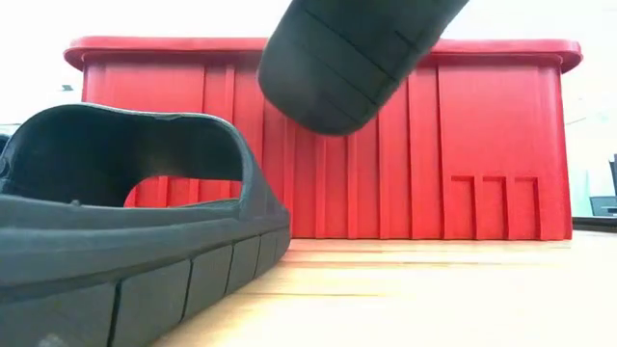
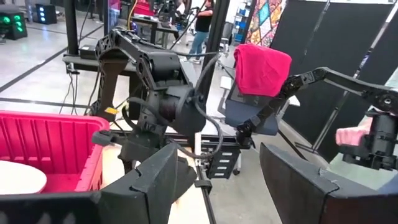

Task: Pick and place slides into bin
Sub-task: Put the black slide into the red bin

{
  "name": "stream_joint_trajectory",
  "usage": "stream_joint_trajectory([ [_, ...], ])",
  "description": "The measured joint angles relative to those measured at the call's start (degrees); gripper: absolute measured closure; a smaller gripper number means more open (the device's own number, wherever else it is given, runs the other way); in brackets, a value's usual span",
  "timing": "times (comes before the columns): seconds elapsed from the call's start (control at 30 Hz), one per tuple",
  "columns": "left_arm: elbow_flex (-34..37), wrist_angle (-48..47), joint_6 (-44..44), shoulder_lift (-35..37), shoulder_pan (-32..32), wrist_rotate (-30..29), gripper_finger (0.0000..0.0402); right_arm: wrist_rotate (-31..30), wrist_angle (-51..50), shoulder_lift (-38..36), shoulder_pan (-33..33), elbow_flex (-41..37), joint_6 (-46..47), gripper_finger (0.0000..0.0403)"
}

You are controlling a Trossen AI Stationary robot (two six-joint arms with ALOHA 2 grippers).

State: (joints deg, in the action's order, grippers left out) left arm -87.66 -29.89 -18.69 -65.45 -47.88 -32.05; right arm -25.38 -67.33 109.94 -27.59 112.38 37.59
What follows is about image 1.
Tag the red plastic bin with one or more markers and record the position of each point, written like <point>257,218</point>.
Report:
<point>482,120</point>

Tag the dark ceiling fixture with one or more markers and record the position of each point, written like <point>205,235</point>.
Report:
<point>67,88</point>

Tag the dark grey chair back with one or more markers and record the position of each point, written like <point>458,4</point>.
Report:
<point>602,205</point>

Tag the black aluminium table frame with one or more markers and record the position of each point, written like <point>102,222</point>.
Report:
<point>598,224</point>

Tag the black padded post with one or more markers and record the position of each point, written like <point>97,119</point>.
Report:
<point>613,173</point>

